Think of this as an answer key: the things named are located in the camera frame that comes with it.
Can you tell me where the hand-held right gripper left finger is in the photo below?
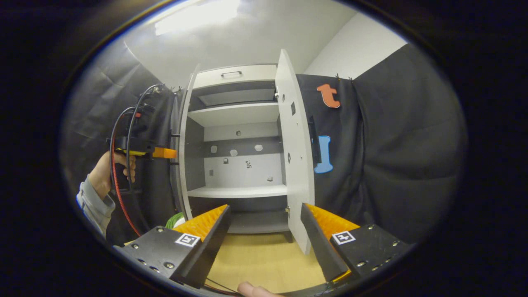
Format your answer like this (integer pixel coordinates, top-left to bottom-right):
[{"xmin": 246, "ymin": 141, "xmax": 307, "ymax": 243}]
[{"xmin": 113, "ymin": 204, "xmax": 231, "ymax": 289}]

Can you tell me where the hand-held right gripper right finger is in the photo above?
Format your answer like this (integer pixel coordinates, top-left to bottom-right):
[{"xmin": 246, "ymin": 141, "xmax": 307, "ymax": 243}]
[{"xmin": 300, "ymin": 203, "xmax": 410, "ymax": 285}]

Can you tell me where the beige cabinet door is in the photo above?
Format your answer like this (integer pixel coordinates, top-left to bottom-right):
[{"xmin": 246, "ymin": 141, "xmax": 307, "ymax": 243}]
[
  {"xmin": 274, "ymin": 49, "xmax": 316, "ymax": 255},
  {"xmin": 170, "ymin": 64, "xmax": 200, "ymax": 221}
]

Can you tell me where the beige double-door shoe cabinet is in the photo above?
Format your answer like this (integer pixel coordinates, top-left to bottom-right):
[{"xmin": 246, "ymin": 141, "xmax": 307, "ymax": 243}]
[{"xmin": 170, "ymin": 49, "xmax": 322, "ymax": 254}]

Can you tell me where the white cabinet shelf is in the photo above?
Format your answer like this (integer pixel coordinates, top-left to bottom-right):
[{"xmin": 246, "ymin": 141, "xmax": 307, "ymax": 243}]
[
  {"xmin": 188, "ymin": 102, "xmax": 280, "ymax": 127},
  {"xmin": 187, "ymin": 184, "xmax": 288, "ymax": 199}
]

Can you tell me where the black backdrop cloth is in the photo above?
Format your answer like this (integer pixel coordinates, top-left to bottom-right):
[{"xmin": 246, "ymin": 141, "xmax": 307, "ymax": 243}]
[{"xmin": 60, "ymin": 39, "xmax": 469, "ymax": 248}]

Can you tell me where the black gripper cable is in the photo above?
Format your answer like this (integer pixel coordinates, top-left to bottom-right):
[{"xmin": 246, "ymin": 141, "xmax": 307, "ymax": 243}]
[{"xmin": 108, "ymin": 84, "xmax": 165, "ymax": 232}]

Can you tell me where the green coiled cable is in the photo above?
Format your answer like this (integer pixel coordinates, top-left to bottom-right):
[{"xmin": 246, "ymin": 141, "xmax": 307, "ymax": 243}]
[{"xmin": 166, "ymin": 212, "xmax": 185, "ymax": 229}]

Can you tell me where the red gripper cable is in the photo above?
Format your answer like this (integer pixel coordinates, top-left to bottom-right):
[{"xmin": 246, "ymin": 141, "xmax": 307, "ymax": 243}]
[{"xmin": 111, "ymin": 113, "xmax": 143, "ymax": 238}]

